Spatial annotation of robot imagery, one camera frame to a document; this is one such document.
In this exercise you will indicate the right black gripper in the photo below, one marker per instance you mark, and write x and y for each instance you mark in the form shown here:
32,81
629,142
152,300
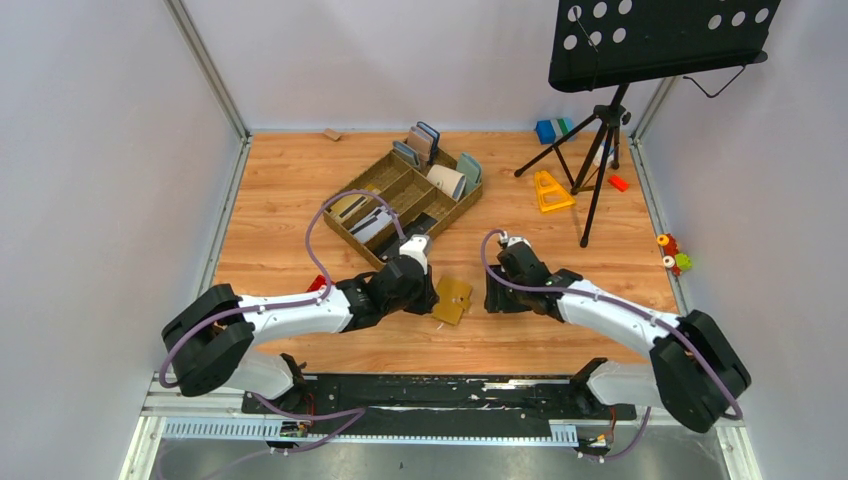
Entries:
496,302

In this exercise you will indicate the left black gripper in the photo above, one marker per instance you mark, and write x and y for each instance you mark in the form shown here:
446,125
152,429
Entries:
426,306

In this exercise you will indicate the yellow leather card holder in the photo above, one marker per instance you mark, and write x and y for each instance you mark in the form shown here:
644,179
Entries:
454,300

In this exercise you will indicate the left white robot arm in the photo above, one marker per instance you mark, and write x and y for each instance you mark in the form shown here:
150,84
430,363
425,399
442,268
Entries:
212,342

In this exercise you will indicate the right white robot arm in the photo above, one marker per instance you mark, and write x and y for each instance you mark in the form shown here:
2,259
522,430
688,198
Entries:
690,370

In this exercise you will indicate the white black cards in tray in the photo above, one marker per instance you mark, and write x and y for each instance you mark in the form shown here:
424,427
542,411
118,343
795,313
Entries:
373,223

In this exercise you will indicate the gold cards in tray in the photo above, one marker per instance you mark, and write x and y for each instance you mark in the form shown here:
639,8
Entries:
347,206

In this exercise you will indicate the beige card holder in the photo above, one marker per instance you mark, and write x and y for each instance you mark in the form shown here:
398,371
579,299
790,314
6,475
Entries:
449,181

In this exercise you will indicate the teal card holder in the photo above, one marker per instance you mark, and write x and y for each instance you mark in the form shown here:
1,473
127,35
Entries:
471,169

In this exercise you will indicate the blue card holders upright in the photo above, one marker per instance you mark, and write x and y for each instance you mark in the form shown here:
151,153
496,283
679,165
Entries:
420,146

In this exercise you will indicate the yellow triangular toy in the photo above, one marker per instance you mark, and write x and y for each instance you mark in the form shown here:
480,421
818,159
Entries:
550,194

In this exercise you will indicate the red plastic block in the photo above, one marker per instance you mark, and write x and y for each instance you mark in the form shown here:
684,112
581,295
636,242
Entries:
318,283

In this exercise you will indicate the woven compartment tray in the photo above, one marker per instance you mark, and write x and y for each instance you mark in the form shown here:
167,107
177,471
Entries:
393,183

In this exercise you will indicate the small red brick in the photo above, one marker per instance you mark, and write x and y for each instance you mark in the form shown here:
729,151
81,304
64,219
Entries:
618,183

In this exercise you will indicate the blue green block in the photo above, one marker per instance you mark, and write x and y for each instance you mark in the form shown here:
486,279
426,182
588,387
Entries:
551,130

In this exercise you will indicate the colourful toy car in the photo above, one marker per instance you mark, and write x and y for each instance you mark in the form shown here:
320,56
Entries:
673,258

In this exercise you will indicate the small wooden block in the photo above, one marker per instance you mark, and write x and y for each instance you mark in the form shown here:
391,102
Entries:
332,134

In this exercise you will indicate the black music stand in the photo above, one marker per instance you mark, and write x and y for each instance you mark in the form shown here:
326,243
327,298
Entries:
600,44

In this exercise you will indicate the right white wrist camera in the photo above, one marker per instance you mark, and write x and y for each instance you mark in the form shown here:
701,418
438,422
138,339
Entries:
506,240

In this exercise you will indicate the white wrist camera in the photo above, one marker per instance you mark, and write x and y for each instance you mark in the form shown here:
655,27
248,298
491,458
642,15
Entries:
417,247
506,240

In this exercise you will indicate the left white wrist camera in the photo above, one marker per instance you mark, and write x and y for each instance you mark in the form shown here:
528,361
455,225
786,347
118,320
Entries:
417,247

